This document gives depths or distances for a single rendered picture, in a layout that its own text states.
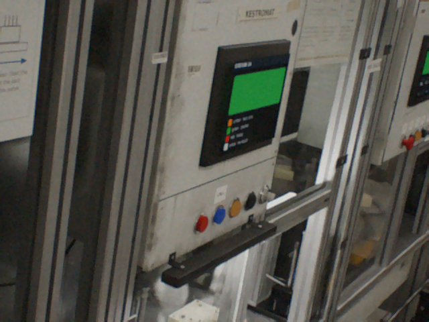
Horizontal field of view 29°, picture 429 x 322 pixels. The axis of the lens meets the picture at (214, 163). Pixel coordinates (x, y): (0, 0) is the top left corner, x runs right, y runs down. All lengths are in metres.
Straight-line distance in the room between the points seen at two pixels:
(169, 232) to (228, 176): 0.19
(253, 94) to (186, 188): 0.20
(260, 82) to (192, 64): 0.20
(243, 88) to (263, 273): 0.98
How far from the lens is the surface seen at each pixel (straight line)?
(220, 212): 1.46
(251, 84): 1.39
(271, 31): 1.47
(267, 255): 2.24
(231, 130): 1.37
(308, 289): 2.13
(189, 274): 1.36
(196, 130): 1.31
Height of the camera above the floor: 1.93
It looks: 17 degrees down
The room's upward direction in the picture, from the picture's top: 10 degrees clockwise
